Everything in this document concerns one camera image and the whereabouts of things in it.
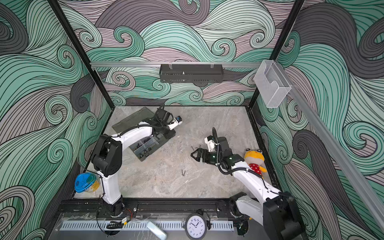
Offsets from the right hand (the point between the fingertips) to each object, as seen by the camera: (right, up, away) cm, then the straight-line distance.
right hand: (195, 157), depth 80 cm
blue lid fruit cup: (-54, -10, -8) cm, 56 cm away
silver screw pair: (-8, -11, +5) cm, 14 cm away
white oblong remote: (-18, -28, -16) cm, 37 cm away
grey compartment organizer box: (-33, +2, +15) cm, 36 cm away
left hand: (-14, +15, +14) cm, 24 cm away
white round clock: (0, -28, -13) cm, 31 cm away
